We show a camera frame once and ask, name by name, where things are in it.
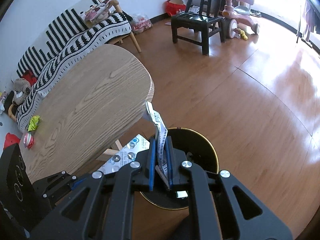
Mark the yellow toy on floor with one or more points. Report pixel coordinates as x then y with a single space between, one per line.
242 33

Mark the patterned cushion on sofa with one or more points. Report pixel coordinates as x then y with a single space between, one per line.
97 13

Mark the green snack wrapper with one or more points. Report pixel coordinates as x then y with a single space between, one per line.
33 123

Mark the plastic bag on floor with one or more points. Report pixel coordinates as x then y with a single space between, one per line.
140 23

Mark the red bag by wall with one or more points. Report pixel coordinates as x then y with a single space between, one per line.
173 7

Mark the red plastic stool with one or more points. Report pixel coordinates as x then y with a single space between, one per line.
11 139

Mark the black white striped sofa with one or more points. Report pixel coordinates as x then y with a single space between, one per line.
65 41

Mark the brown plush toy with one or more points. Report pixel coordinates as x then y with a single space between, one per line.
22 89

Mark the pink striped round toy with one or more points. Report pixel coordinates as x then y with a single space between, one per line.
28 140

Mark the black wooden chair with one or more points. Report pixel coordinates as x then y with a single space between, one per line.
207 21

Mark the white blue paper strip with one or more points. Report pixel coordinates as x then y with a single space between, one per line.
158 158

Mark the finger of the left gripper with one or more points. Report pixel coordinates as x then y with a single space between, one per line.
77 183

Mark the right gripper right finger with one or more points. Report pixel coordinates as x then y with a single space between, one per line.
220 207

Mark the black gold trash bin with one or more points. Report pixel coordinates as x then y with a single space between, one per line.
198 149

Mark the pink kids tricycle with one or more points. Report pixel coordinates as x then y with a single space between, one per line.
235 15

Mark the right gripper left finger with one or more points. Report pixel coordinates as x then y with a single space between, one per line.
101 206

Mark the red cushion on sofa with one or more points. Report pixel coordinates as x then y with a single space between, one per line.
30 77

